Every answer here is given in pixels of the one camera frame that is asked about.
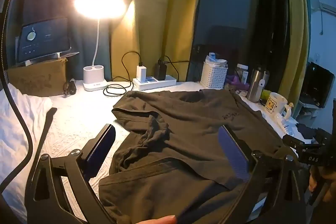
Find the brown cardboard box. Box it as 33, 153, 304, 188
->
6, 57, 69, 97

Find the small black clip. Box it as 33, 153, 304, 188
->
62, 78, 77, 96

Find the black flat case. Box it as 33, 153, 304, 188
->
296, 122, 319, 140

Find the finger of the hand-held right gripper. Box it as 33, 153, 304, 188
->
282, 133, 319, 152

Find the white printed tube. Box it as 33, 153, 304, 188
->
274, 113, 298, 138

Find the purple cloth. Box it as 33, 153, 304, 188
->
226, 75, 250, 92

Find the black tablet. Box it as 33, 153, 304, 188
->
16, 17, 72, 63

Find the white plastic basket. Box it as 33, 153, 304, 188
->
200, 61, 228, 89

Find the steel tumbler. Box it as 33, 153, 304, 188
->
246, 66, 270, 104

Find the person's left hand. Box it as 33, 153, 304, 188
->
136, 215, 178, 224

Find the black charger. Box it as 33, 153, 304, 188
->
154, 61, 168, 81

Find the white charger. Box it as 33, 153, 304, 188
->
136, 65, 147, 83

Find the clear bottle with white cap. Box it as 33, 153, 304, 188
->
236, 64, 249, 84

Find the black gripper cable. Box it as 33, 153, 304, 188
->
0, 0, 34, 194

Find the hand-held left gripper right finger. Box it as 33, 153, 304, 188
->
176, 124, 306, 224

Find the yellow curtain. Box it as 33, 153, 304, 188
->
110, 0, 208, 83
278, 0, 312, 119

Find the white tablet stand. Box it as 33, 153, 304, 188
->
24, 52, 61, 66

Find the black charger cable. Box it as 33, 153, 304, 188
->
158, 55, 190, 67
103, 51, 144, 97

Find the white printed mug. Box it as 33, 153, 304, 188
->
262, 92, 292, 120

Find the black monitor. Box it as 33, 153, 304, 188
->
300, 61, 335, 109

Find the teal curtain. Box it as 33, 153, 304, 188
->
8, 0, 117, 83

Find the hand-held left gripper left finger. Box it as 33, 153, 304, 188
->
25, 124, 116, 224

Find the white desk lamp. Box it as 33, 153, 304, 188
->
73, 0, 127, 92

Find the white power strip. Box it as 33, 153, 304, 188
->
133, 75, 177, 91

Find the person's right hand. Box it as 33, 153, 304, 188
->
308, 168, 336, 203

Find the dark brown t-shirt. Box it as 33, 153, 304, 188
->
98, 89, 286, 224

